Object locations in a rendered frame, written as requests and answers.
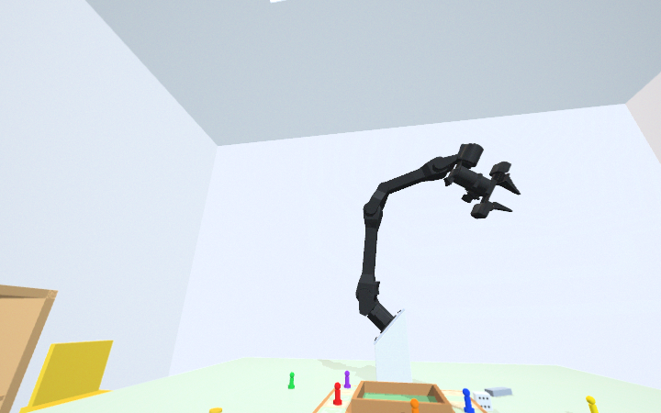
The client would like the red pawn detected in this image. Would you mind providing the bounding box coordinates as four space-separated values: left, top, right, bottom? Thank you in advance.
333 383 342 406

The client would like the blue pawn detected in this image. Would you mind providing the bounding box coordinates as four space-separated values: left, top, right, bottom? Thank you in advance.
463 388 475 413

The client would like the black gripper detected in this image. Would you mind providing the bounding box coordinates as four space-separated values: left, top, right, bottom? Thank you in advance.
465 161 521 219

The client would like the orange pawn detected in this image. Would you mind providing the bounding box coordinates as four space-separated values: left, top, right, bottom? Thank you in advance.
410 399 420 413

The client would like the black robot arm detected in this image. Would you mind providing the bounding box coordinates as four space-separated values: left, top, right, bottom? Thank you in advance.
355 143 484 334

